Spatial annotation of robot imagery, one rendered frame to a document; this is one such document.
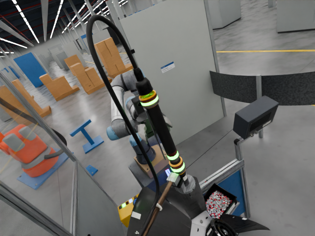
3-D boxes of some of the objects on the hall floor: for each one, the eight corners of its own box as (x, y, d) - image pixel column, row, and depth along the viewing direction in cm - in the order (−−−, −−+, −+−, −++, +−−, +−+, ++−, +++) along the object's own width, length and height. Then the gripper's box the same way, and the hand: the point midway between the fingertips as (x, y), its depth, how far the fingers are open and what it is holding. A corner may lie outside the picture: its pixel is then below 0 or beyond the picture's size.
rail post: (247, 218, 172) (240, 168, 132) (244, 215, 175) (236, 165, 135) (250, 216, 172) (244, 165, 132) (247, 213, 176) (240, 163, 136)
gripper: (160, 114, 77) (184, 137, 59) (130, 131, 74) (146, 159, 57) (153, 98, 72) (177, 117, 55) (122, 115, 70) (136, 140, 52)
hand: (157, 130), depth 55 cm, fingers open, 8 cm apart
